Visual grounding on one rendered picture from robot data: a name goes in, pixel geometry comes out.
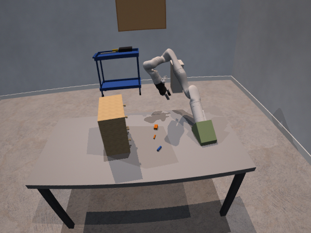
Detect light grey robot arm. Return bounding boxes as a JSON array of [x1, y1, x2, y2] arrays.
[[143, 49, 206, 123]]

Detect wooden chest of drawers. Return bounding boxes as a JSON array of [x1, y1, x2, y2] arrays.
[[98, 94, 130, 156]]

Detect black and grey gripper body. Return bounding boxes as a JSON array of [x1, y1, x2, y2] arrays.
[[152, 76, 167, 95]]

